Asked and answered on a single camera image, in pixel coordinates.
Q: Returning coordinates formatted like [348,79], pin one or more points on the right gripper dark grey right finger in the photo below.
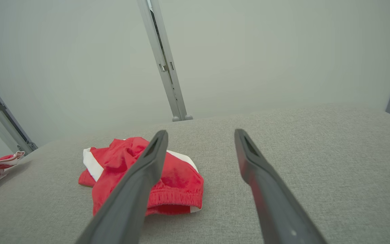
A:
[276,203]

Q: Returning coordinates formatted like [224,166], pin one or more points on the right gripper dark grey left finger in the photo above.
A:
[127,196]

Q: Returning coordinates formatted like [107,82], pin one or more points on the red shorts with white trim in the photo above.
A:
[178,183]

